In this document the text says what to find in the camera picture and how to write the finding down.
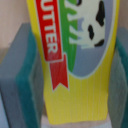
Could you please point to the gripper grey teal left finger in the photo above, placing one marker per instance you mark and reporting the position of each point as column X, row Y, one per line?
column 21, row 81

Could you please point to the gripper grey teal right finger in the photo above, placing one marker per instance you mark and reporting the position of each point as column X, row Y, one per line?
column 118, row 85

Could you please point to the yellow toy butter box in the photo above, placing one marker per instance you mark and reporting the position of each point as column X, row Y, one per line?
column 76, row 40

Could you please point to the round wooden plate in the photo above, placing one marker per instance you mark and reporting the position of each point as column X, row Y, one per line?
column 12, row 14

